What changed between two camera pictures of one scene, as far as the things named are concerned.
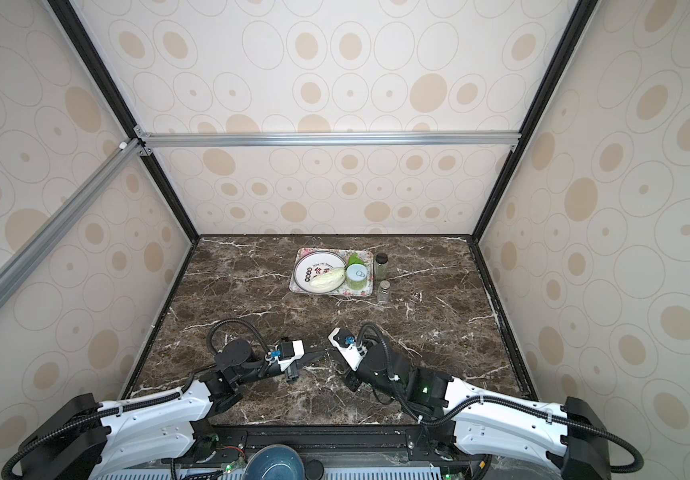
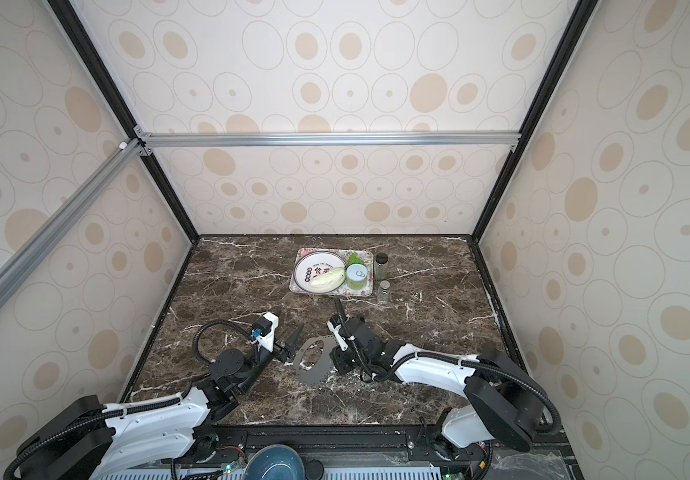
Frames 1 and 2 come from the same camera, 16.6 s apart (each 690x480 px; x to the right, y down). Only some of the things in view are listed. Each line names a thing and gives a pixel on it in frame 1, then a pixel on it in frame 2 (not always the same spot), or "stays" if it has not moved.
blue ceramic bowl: x=273 y=462 stays
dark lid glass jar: x=381 y=266 stays
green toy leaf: x=354 y=260 stays
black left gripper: x=307 y=358 → x=287 y=349
